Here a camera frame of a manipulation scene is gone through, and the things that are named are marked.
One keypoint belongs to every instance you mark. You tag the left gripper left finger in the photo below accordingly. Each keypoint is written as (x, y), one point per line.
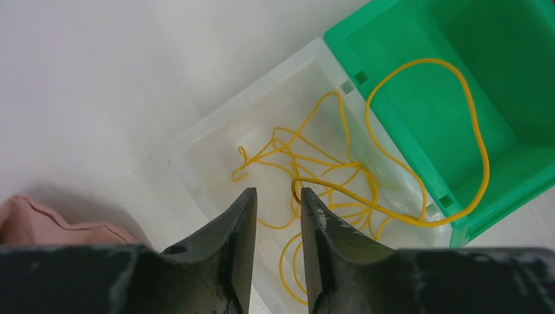
(210, 271)

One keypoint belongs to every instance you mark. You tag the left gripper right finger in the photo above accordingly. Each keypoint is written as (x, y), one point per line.
(348, 272)

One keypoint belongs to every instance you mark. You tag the pink cloth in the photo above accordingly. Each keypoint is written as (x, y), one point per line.
(27, 222)

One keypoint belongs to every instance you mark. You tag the clear plastic bin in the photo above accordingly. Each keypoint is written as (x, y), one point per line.
(303, 118)

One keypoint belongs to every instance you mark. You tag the green plastic bin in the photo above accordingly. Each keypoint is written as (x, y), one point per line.
(505, 51)

